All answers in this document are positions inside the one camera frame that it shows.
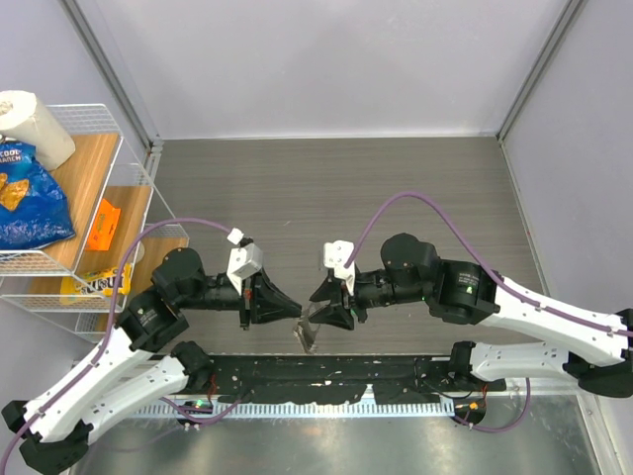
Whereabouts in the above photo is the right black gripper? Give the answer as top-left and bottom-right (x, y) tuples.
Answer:
(310, 268), (430, 331)

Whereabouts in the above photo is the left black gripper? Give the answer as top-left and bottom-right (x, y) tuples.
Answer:
(178, 263), (303, 330)

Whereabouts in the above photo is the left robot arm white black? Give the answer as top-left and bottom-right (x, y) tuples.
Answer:
(2, 243), (302, 474)

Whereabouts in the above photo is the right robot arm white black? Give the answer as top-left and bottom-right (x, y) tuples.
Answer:
(309, 234), (632, 398)

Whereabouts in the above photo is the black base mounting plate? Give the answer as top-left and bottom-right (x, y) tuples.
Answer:
(206, 354), (506, 405)

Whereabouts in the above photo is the yellow m&m's bag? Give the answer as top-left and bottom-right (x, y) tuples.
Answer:
(59, 266), (119, 306)

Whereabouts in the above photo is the orange candy packet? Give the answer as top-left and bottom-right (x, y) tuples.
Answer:
(86, 199), (122, 251)

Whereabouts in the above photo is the blue chips bag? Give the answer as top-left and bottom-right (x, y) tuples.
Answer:
(1, 141), (75, 250)

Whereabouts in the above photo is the paper towel roll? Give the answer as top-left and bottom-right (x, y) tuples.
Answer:
(1, 90), (76, 171)

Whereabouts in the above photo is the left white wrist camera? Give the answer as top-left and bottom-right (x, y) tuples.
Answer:
(226, 228), (263, 295)

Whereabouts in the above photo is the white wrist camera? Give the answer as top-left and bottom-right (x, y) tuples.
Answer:
(226, 228), (263, 295)
(322, 240), (356, 296)

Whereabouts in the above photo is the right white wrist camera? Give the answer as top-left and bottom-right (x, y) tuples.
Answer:
(322, 240), (356, 296)

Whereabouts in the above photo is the white slotted cable duct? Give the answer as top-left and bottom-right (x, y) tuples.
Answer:
(131, 398), (455, 420)

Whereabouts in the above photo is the white wire shelf rack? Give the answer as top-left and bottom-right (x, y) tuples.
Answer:
(1, 104), (189, 342)

